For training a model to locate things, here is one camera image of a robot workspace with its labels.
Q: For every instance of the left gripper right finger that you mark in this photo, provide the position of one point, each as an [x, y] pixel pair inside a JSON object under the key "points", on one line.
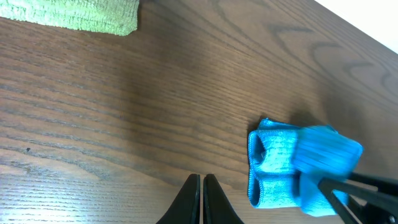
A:
{"points": [[216, 206]]}

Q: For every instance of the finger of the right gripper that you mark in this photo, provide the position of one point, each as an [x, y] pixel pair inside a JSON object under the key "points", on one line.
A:
{"points": [[384, 185], [356, 204]]}

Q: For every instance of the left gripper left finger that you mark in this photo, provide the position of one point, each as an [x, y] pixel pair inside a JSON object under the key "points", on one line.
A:
{"points": [[185, 208]]}

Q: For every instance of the blue microfiber cloth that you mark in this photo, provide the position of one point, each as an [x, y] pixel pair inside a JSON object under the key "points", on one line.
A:
{"points": [[287, 162]]}

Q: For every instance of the folded green cloth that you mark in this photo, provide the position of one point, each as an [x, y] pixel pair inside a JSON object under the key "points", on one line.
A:
{"points": [[118, 17]]}

